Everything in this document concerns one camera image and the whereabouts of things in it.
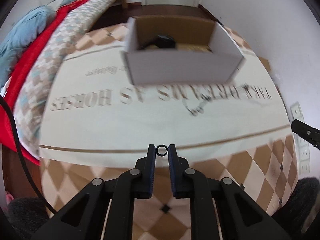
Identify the black ring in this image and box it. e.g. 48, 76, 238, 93
155, 144, 168, 156

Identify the white power strip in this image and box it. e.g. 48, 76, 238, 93
290, 102, 310, 175

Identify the flat brown cardboard sheet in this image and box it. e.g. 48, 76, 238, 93
258, 56, 272, 74

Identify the black smart band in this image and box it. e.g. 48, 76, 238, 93
140, 35, 176, 49

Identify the white cardboard box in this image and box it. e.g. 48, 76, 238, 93
122, 15, 245, 86

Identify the bed with checkered mattress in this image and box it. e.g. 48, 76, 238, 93
0, 0, 131, 156

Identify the light blue duvet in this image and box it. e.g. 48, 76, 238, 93
1, 5, 56, 87

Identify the thin silver pendant necklace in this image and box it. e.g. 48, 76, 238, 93
182, 83, 266, 117

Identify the black cable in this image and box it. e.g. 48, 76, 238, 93
0, 96, 57, 215

